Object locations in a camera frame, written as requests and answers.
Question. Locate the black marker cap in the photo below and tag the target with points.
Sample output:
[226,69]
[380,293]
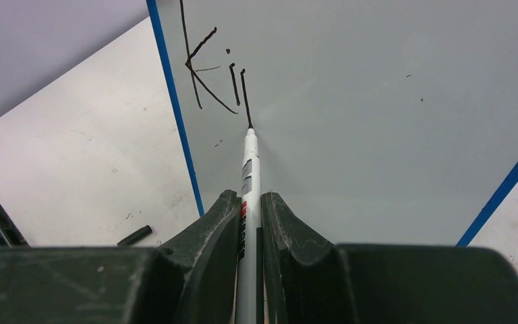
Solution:
[136,237]

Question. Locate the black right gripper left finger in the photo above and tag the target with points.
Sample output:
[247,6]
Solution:
[188,279]

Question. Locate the white marker pen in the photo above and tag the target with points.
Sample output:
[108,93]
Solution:
[249,304]

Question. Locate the blue framed whiteboard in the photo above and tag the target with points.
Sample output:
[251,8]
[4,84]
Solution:
[378,121]

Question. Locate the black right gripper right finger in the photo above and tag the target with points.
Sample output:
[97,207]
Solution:
[311,280]

